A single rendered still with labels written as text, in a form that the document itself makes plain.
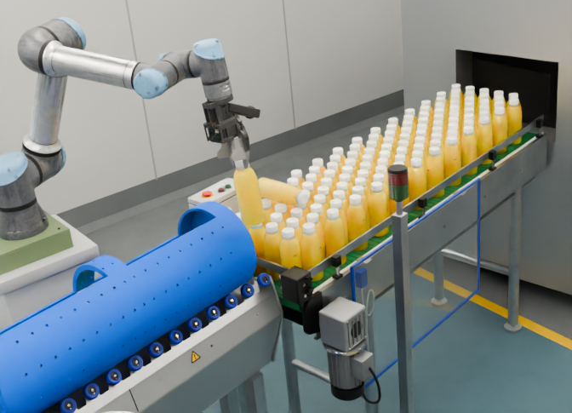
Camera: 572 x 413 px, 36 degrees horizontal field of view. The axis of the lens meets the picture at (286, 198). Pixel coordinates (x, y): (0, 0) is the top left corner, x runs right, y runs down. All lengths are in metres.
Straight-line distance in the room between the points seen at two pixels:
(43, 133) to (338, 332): 1.08
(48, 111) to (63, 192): 2.79
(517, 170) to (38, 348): 2.23
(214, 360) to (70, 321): 0.54
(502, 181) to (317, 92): 2.89
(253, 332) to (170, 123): 3.10
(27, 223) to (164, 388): 0.64
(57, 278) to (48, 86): 0.57
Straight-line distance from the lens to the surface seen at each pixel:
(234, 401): 3.08
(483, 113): 3.63
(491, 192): 3.60
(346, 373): 2.85
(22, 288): 2.67
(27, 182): 2.68
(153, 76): 2.23
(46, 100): 2.64
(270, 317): 2.77
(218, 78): 2.32
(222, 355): 2.66
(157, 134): 5.63
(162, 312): 2.42
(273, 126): 6.14
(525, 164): 3.82
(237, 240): 2.57
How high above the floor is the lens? 2.35
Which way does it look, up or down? 25 degrees down
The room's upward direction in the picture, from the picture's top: 6 degrees counter-clockwise
